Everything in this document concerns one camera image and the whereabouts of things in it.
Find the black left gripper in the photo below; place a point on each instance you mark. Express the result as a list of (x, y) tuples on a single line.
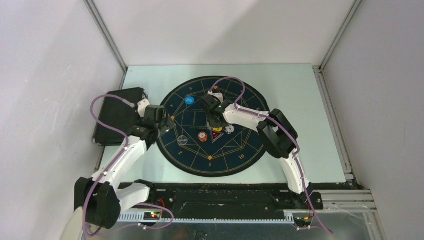
[(167, 123)]

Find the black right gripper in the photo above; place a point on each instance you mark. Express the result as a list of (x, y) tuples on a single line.
[(212, 123)]

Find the blue small blind button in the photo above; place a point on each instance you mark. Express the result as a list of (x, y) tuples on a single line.
[(189, 100)]

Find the red poker chip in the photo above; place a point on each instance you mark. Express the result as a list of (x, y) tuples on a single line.
[(203, 136)]

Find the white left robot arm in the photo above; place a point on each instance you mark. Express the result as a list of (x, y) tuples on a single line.
[(99, 197)]

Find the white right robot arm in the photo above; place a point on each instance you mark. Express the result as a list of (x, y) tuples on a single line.
[(278, 136)]

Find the white dealer button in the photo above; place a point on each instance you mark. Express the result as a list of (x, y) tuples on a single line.
[(229, 129)]

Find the red triangular marker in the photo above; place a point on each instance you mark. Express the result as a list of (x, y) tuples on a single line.
[(215, 135)]

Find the clear round button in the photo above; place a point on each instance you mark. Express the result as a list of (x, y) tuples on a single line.
[(182, 140)]

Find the black carrying case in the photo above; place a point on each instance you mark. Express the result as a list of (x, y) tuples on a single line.
[(119, 115)]

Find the round dark poker mat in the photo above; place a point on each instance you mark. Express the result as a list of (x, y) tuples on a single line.
[(230, 154)]

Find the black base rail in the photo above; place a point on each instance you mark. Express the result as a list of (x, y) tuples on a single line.
[(228, 202)]

